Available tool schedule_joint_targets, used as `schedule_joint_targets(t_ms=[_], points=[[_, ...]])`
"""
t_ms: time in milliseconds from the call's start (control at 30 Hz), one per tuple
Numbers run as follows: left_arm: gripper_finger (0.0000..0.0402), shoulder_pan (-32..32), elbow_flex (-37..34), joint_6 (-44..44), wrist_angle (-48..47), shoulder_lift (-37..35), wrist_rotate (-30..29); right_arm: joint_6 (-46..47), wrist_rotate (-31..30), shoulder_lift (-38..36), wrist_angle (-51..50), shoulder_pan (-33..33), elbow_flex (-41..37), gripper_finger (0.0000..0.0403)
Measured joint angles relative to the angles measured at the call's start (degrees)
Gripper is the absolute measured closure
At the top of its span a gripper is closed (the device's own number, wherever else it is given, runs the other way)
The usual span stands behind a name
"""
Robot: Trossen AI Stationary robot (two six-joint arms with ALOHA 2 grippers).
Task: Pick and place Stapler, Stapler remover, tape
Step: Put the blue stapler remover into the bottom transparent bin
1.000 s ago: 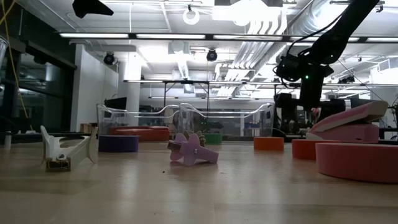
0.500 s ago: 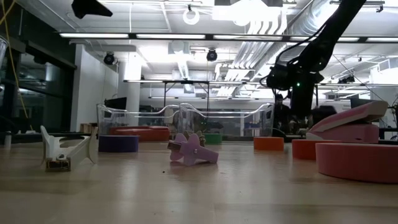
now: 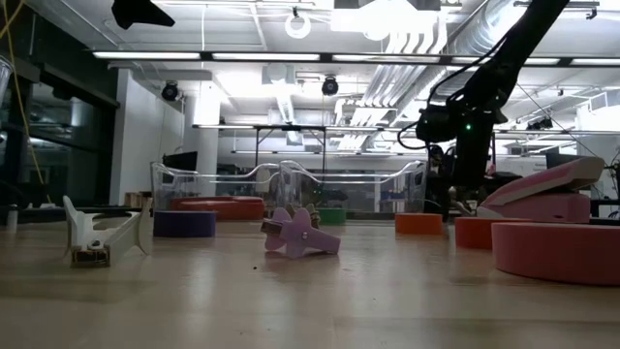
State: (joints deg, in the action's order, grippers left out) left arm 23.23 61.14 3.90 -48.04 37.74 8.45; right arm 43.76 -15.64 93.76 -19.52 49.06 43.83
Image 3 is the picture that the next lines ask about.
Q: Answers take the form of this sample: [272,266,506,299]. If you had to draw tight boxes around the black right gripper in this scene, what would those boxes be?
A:
[448,104,508,217]

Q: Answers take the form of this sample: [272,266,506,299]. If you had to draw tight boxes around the red tape roll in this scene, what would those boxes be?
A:
[453,216,534,251]

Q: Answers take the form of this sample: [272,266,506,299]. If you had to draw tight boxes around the clear plastic bin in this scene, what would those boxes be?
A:
[278,159,428,222]
[150,160,292,219]

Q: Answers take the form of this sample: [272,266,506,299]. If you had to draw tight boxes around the orange tape roll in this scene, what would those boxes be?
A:
[394,212,444,237]

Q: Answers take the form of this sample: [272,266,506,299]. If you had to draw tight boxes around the pink stapler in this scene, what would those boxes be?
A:
[477,155,606,224]

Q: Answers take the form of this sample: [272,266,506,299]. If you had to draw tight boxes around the pink tape roll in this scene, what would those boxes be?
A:
[491,221,620,286]

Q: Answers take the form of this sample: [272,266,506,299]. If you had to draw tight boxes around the green tape roll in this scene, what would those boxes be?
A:
[317,206,348,227]

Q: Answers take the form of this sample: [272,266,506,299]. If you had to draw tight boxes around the purple staple remover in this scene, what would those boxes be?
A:
[260,206,342,260]

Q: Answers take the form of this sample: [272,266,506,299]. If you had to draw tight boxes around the purple tape roll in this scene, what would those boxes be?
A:
[152,209,217,238]

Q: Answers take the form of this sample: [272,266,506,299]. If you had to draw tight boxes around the white staple remover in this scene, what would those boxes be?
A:
[61,194,154,267]

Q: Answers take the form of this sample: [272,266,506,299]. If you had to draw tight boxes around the ceiling light tube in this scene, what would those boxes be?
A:
[331,53,440,64]
[449,56,561,67]
[211,51,321,62]
[92,50,202,61]
[571,57,620,67]

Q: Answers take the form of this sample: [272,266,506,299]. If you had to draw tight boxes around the black computer monitor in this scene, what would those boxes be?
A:
[545,152,590,171]
[162,150,199,174]

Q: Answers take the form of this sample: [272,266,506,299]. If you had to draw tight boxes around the black metal stand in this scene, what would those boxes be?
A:
[254,124,326,175]

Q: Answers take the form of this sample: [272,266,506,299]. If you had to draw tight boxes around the wooden box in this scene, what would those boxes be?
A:
[124,191,152,208]

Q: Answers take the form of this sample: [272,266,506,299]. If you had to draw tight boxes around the black desk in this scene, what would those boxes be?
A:
[0,205,141,225]

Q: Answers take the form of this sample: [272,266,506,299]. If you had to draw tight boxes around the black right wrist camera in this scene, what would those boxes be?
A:
[415,104,459,145]

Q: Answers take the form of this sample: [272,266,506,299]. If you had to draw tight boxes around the white ring light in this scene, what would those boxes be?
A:
[284,12,312,40]

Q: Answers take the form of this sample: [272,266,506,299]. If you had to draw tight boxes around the silver ventilation duct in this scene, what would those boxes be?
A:
[428,0,539,101]

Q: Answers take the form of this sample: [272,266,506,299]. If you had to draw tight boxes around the yellow hanging cable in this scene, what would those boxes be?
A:
[0,0,52,205]

